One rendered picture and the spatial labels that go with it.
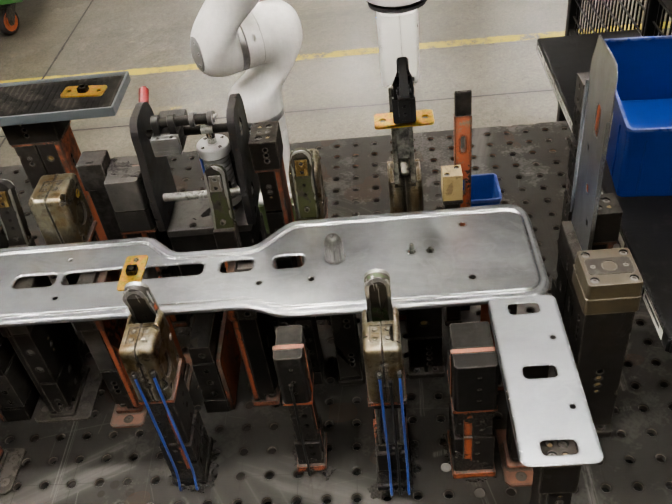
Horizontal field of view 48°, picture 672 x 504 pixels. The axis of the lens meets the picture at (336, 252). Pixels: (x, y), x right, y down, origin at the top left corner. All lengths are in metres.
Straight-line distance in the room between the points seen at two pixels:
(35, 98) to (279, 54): 0.48
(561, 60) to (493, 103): 1.88
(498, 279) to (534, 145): 0.88
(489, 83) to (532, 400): 2.81
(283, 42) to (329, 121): 1.94
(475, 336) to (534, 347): 0.09
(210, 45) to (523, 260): 0.74
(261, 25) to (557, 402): 0.94
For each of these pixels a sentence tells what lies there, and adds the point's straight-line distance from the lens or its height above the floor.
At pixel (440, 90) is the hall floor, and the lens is 3.69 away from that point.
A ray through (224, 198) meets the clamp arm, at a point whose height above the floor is 1.05.
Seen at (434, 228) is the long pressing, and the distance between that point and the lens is 1.28.
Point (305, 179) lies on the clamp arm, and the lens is 1.33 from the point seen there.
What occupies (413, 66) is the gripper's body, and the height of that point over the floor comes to 1.36.
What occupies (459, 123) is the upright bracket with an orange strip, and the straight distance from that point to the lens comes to 1.28.
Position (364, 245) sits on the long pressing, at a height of 1.00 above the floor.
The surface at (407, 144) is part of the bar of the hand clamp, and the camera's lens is 1.29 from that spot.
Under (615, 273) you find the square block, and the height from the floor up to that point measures 1.06.
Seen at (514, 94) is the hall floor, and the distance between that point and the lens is 3.65.
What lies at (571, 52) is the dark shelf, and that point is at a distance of 1.74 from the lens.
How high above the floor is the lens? 1.82
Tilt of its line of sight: 41 degrees down
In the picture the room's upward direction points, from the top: 8 degrees counter-clockwise
